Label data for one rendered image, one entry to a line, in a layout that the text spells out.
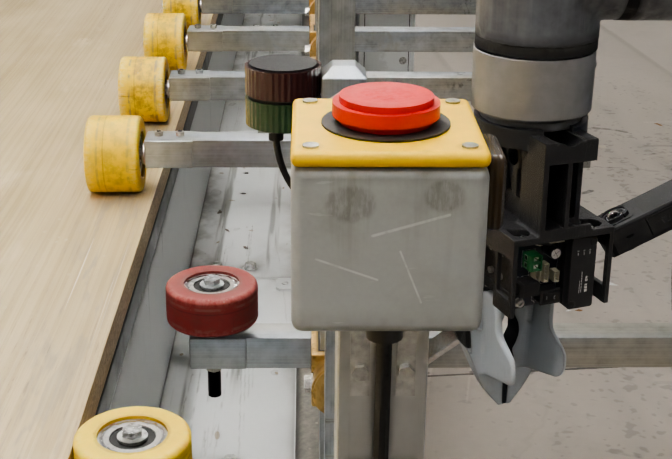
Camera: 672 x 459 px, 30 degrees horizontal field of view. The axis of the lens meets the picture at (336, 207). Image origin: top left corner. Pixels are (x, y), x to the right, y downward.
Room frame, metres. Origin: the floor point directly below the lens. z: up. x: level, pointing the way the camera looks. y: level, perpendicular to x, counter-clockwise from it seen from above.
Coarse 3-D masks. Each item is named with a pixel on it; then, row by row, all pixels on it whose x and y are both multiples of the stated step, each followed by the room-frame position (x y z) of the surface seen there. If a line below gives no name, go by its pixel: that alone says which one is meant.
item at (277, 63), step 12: (252, 60) 0.96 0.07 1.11; (264, 60) 0.96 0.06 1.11; (276, 60) 0.96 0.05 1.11; (288, 60) 0.96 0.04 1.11; (300, 60) 0.96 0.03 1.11; (312, 60) 0.96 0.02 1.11; (276, 72) 0.93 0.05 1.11; (288, 72) 0.93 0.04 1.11; (264, 132) 0.94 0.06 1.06; (276, 144) 0.95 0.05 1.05; (276, 156) 0.95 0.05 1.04; (288, 180) 0.95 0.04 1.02
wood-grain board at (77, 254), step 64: (0, 0) 2.20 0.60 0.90; (64, 0) 2.21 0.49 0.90; (128, 0) 2.22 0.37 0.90; (0, 64) 1.76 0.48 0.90; (64, 64) 1.76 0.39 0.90; (192, 64) 1.77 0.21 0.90; (0, 128) 1.45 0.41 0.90; (64, 128) 1.45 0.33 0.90; (0, 192) 1.23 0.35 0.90; (64, 192) 1.23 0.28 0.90; (128, 192) 1.23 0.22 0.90; (0, 256) 1.06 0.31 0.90; (64, 256) 1.06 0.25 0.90; (128, 256) 1.06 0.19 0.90; (0, 320) 0.93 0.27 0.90; (64, 320) 0.93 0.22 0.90; (0, 384) 0.82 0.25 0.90; (64, 384) 0.82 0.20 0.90; (0, 448) 0.73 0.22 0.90; (64, 448) 0.73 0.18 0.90
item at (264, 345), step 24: (192, 336) 0.98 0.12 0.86; (240, 336) 0.98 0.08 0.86; (264, 336) 0.98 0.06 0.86; (288, 336) 0.98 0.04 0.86; (432, 336) 0.99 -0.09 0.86; (576, 336) 0.99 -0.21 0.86; (600, 336) 0.99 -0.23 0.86; (624, 336) 0.99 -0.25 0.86; (648, 336) 0.99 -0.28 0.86; (192, 360) 0.98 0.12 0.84; (216, 360) 0.98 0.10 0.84; (240, 360) 0.98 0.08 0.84; (264, 360) 0.98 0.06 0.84; (288, 360) 0.98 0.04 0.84; (456, 360) 0.98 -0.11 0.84; (576, 360) 0.99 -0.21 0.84; (600, 360) 0.99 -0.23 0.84; (624, 360) 0.99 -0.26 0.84; (648, 360) 0.99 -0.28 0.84
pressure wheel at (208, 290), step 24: (168, 288) 0.98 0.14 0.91; (192, 288) 0.99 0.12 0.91; (216, 288) 0.98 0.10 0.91; (240, 288) 0.98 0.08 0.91; (168, 312) 0.98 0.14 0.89; (192, 312) 0.96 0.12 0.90; (216, 312) 0.95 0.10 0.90; (240, 312) 0.96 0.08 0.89; (216, 336) 0.95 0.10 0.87; (216, 384) 0.99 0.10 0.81
